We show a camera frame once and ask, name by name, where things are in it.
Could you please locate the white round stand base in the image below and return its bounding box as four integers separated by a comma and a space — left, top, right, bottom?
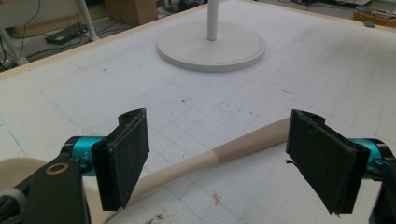
156, 0, 267, 74

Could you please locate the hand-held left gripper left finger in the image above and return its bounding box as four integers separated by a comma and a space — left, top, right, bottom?
60, 107, 150, 212

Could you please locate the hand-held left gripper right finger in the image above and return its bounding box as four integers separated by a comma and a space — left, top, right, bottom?
285, 108, 390, 216

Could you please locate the brown cardboard box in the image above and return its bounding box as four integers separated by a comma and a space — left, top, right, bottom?
104, 0, 159, 27

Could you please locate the black flat device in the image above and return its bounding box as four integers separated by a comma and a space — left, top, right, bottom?
44, 22, 90, 46

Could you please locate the black cable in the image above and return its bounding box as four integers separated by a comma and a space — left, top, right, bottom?
18, 0, 43, 61

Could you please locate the white metal stand leg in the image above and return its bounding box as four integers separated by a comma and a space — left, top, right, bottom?
76, 0, 101, 43
0, 24, 30, 66

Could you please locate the wooden tray with parts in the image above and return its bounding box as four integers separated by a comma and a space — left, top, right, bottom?
353, 8, 396, 28

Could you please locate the dark equipment on floor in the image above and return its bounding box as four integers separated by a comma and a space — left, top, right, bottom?
167, 0, 207, 14

